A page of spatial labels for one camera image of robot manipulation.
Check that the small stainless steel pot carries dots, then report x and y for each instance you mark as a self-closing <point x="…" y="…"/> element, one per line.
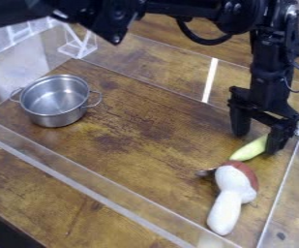
<point x="56" y="100"/>

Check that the clear acrylic right barrier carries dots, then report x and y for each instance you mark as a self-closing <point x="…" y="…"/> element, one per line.
<point x="281" y="232"/>

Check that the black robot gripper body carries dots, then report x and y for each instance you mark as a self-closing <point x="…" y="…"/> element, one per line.
<point x="276" y="50"/>

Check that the clear acrylic barrier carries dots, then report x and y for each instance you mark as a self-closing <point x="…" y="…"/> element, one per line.
<point x="174" y="227"/>
<point x="281" y="232"/>

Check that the plush mushroom toy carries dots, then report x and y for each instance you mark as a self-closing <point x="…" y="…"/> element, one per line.
<point x="240" y="186"/>

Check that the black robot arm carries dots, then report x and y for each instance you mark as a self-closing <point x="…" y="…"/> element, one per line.
<point x="209" y="22"/>

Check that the clear acrylic triangle stand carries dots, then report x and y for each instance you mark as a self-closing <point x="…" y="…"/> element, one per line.
<point x="76" y="47"/>

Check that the clear acrylic front barrier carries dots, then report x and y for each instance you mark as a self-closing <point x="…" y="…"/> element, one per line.
<point x="174" y="227"/>

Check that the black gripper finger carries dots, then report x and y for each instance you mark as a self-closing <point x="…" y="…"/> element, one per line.
<point x="241" y="121"/>
<point x="284" y="129"/>

